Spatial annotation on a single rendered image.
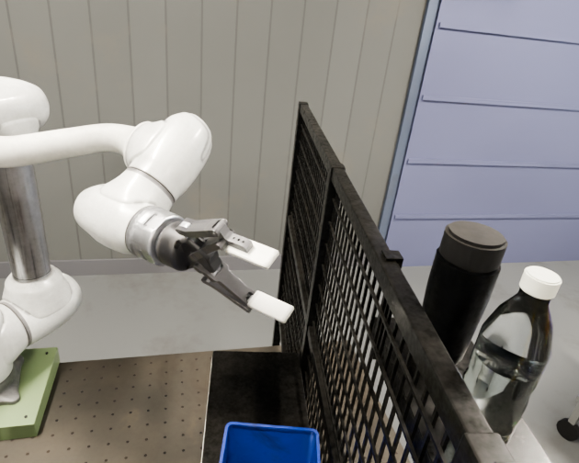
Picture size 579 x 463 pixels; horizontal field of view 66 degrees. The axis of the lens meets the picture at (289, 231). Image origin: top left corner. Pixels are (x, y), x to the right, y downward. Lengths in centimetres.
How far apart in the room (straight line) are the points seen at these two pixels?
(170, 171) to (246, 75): 215
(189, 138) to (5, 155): 37
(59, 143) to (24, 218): 44
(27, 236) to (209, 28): 184
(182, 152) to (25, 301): 81
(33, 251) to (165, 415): 61
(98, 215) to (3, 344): 73
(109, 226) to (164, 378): 89
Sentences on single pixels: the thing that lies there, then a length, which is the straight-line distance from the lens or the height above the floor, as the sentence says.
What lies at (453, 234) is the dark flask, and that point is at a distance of 54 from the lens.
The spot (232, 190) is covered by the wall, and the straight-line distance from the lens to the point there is 312.
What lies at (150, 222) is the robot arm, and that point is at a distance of 73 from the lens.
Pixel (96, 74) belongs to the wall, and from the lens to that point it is 293.
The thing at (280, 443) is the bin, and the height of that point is 112.
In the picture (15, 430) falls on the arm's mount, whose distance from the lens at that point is 150.
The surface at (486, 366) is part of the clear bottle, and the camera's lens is 49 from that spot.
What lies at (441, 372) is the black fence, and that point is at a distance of 43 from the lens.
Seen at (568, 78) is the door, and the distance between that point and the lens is 395.
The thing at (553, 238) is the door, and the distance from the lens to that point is 456.
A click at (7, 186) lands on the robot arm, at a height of 134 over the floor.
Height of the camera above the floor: 182
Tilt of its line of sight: 27 degrees down
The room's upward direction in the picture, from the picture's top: 7 degrees clockwise
